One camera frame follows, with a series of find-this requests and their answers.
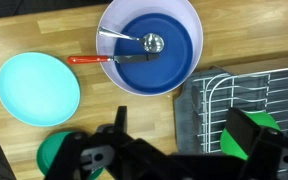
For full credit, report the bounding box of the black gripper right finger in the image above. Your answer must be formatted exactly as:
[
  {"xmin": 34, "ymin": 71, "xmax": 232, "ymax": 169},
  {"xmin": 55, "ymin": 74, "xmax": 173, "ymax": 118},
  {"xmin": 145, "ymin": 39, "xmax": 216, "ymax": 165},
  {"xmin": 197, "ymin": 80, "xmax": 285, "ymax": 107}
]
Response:
[{"xmin": 224, "ymin": 107, "xmax": 288, "ymax": 180}]

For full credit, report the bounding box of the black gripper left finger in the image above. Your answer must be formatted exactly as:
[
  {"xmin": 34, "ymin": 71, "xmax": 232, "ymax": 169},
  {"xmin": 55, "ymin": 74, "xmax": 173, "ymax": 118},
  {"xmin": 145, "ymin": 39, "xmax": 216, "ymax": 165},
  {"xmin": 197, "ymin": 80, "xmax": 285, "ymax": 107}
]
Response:
[{"xmin": 43, "ymin": 105, "xmax": 145, "ymax": 180}]

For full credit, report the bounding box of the dark green plate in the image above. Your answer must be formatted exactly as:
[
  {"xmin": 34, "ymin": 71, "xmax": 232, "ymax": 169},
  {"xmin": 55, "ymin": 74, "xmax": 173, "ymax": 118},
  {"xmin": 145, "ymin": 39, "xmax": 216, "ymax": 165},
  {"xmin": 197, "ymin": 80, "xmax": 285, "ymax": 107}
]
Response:
[{"xmin": 36, "ymin": 130, "xmax": 104, "ymax": 180}]

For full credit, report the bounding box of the light blue plate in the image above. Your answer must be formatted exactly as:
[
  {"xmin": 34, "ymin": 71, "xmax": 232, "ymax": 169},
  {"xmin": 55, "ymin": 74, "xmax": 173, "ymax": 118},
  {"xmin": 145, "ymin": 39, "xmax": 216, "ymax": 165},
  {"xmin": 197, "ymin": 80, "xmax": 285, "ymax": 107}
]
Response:
[{"xmin": 0, "ymin": 52, "xmax": 82, "ymax": 128}]

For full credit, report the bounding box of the dark blue plate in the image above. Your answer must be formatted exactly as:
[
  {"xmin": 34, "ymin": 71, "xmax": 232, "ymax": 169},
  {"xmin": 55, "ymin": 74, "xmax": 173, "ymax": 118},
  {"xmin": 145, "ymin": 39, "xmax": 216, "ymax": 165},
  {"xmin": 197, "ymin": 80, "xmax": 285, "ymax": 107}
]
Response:
[{"xmin": 113, "ymin": 13, "xmax": 194, "ymax": 95}]

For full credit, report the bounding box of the silver ladle spoon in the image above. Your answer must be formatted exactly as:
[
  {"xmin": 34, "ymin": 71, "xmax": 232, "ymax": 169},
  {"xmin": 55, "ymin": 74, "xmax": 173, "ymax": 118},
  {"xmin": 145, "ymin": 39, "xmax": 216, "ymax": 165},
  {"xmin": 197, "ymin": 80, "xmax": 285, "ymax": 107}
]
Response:
[{"xmin": 97, "ymin": 26, "xmax": 165, "ymax": 54}]

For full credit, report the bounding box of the bright green bowl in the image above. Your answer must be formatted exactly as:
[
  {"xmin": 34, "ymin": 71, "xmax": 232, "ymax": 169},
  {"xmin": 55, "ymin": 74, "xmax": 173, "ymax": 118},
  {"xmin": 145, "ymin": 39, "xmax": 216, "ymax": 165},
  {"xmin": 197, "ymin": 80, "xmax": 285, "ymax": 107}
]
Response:
[{"xmin": 219, "ymin": 110, "xmax": 281, "ymax": 161}]

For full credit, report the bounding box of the grey wire dish rack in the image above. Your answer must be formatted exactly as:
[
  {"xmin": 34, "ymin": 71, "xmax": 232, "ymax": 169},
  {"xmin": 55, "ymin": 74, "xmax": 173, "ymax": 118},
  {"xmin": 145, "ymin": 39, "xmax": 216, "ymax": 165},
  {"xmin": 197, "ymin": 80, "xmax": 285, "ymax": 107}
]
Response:
[{"xmin": 173, "ymin": 64, "xmax": 288, "ymax": 180}]

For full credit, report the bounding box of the red handled knife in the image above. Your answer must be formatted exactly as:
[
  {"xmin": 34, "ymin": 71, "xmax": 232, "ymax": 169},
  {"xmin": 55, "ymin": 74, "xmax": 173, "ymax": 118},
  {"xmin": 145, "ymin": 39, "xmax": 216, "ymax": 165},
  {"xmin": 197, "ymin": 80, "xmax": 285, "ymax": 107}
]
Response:
[{"xmin": 66, "ymin": 54, "xmax": 160, "ymax": 65}]

